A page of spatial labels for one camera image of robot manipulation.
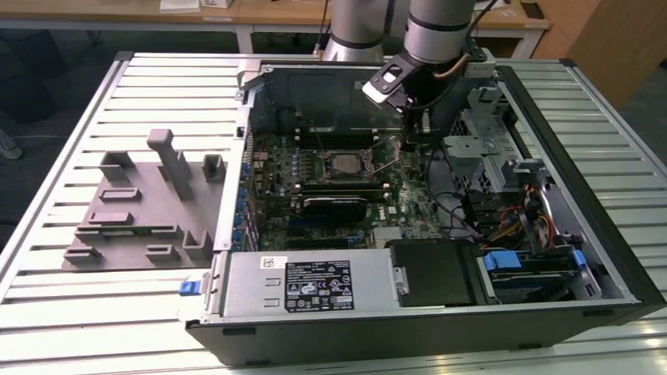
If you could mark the black graphics card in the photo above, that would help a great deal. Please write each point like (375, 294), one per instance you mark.
(334, 211)

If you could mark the silver chipset heatsink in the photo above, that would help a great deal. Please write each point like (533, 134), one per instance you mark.
(390, 234)

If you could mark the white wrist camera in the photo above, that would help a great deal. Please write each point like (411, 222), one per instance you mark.
(383, 84)

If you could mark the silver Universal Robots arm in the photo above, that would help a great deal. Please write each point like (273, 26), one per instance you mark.
(438, 31)

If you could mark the small white box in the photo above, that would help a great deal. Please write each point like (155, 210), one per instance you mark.
(217, 3)

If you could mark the black open PC case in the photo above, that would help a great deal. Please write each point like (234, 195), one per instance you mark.
(365, 343)

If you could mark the black plastic shroud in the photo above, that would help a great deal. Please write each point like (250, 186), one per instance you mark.
(438, 273)

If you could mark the blue disk carrier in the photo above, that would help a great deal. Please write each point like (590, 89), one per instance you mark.
(501, 261)

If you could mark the grey power supply unit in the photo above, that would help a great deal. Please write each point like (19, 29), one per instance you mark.
(250, 281)

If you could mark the grey metal drive cage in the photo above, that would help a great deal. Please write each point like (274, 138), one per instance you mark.
(469, 156)

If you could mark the green motherboard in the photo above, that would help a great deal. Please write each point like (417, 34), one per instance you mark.
(417, 195)

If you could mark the white paper sheet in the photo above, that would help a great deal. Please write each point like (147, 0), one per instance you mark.
(179, 4)

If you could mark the CPU socket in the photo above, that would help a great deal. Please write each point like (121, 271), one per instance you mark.
(327, 167)

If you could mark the grey parts rack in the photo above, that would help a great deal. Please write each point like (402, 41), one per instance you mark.
(151, 218)

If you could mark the silver CPU green substrate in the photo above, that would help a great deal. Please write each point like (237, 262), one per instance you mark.
(349, 163)

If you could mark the black expansion slot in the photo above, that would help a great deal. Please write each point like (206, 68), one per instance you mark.
(318, 244)

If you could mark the silver metal bracket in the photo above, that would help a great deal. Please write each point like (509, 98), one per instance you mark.
(402, 281)

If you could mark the blue case latch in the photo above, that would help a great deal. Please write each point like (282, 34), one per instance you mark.
(189, 287)

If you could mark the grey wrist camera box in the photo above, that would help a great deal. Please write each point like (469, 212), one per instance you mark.
(479, 66)

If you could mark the black phone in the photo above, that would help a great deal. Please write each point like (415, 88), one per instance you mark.
(534, 9)

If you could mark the wooden desk white frame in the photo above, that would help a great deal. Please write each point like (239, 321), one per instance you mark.
(521, 23)
(105, 15)

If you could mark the white stand foot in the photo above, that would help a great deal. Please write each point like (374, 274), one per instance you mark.
(11, 144)

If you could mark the wooden cabinet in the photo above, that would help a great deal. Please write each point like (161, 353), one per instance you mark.
(625, 39)

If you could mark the green RAM stick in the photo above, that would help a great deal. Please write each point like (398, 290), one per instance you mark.
(127, 232)

